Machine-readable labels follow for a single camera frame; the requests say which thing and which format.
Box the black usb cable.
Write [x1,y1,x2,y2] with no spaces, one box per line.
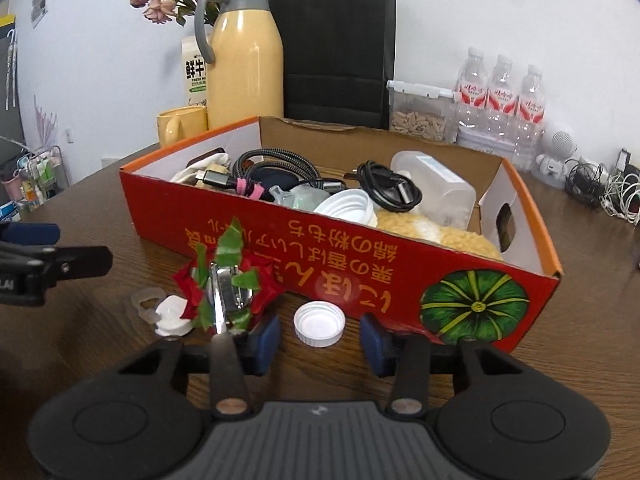
[352,160,423,211]

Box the clear water bottle red label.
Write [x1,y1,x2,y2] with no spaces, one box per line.
[486,55,517,141]
[455,47,488,133]
[515,64,546,147]

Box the storage rack with bottles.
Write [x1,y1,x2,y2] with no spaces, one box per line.
[0,145,68,221]

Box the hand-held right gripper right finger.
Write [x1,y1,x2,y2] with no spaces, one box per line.
[360,312,523,420]

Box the white printed tin box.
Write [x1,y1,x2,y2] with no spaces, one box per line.
[457,127,538,171]

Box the yellow thermos jug grey handle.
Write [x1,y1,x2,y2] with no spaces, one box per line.
[194,0,285,131]

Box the tangle of charger cables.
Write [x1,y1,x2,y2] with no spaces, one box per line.
[565,157,640,221]

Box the clear plastic ring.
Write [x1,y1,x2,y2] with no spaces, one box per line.
[131,287,167,323]

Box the translucent white plastic container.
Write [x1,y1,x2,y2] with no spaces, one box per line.
[390,150,477,228]

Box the clear plastic bag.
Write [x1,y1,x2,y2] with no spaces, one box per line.
[270,182,346,211]

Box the yellow mug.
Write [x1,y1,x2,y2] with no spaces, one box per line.
[157,106,209,148]

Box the white milk carton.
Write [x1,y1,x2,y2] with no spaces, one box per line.
[181,36,213,108]

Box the white small robot figure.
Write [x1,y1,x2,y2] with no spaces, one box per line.
[531,125,580,186]

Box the red cardboard box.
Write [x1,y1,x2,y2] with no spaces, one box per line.
[119,115,565,353]

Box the clear container of seeds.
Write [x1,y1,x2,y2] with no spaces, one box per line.
[386,80,456,142]

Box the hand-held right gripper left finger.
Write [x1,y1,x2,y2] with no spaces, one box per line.
[117,312,282,420]

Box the white bottle cap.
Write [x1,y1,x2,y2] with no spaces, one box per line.
[293,301,347,348]

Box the red green ribbon bow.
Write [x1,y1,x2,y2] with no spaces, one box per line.
[172,217,287,333]

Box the purple wall decal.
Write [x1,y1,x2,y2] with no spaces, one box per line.
[32,95,58,148]

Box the black paper bag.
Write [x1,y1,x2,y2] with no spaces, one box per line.
[267,0,397,130]

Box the metal nail clipper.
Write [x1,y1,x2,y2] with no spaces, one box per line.
[209,261,260,337]

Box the wall poster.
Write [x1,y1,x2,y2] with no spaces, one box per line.
[30,0,53,28]

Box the braided cable with pink strap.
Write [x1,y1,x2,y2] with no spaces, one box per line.
[195,147,321,200]

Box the white ribbed lid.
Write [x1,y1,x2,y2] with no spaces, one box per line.
[312,189,379,227]

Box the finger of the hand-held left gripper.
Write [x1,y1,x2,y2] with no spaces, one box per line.
[0,246,113,288]
[0,222,61,248]

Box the white plastic piece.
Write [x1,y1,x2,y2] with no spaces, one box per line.
[154,296,195,337]

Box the navy zip case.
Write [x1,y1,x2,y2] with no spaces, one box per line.
[245,162,306,183]

